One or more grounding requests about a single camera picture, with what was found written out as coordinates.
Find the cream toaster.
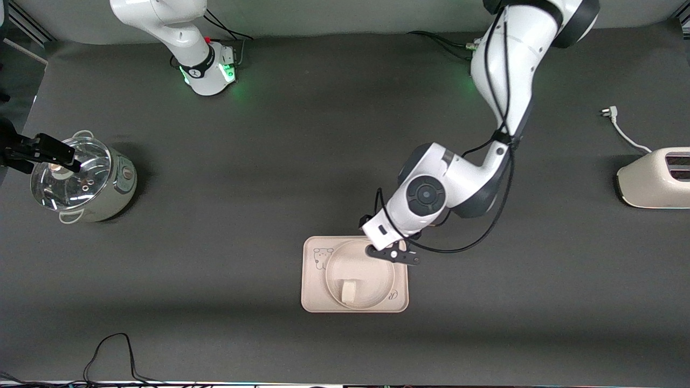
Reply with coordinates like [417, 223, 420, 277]
[616, 147, 690, 209]

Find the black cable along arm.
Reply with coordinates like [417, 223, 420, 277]
[358, 5, 517, 254]

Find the black cable loop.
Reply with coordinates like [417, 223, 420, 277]
[0, 332, 200, 387]

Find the white power cable with plug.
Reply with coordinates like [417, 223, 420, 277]
[600, 106, 654, 155]

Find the glass pot lid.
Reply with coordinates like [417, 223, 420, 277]
[30, 136, 113, 212]

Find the black arm base cable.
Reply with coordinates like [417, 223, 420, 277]
[202, 8, 254, 68]
[407, 30, 480, 54]

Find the beige rectangular printed tray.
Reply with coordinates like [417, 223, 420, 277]
[301, 235, 409, 313]

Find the round beige plate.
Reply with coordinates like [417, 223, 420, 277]
[325, 240, 396, 311]

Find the steel electric cooking pot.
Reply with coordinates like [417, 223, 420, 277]
[30, 129, 138, 224]

